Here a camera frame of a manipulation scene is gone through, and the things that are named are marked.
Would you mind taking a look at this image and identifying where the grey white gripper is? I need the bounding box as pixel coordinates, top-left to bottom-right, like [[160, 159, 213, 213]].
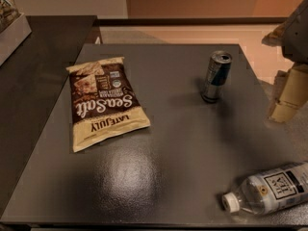
[[262, 0, 308, 123]]

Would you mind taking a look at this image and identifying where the silver blue redbull can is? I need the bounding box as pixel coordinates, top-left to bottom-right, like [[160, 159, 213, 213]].
[[201, 50, 232, 103]]

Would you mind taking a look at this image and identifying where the brown sea salt chip bag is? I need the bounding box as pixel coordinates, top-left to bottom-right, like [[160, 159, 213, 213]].
[[66, 57, 150, 152]]

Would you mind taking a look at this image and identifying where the clear plastic water bottle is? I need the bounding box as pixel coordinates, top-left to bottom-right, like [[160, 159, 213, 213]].
[[222, 161, 308, 216]]

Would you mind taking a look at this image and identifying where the grey snack tray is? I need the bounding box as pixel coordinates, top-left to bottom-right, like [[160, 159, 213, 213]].
[[0, 0, 32, 65]]

